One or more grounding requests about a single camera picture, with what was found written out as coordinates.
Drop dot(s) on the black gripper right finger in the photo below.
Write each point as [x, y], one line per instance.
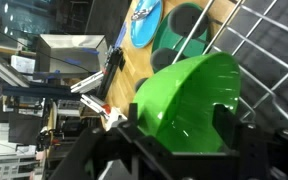
[225, 126]

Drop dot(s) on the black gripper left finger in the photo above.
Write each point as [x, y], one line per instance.
[132, 115]

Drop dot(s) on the green plastic bowl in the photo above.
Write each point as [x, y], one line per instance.
[184, 106]

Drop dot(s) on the dark green plate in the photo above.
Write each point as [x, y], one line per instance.
[165, 40]

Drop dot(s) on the blue tape strips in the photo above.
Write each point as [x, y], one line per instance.
[120, 33]

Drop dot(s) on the sky blue plate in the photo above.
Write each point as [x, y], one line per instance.
[147, 31]

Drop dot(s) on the open stainless steel box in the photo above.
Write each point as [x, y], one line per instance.
[67, 56]

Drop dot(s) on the silver spoon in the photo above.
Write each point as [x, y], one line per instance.
[140, 13]

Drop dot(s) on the aluminium extrusion camera stand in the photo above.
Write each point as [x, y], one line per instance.
[112, 66]

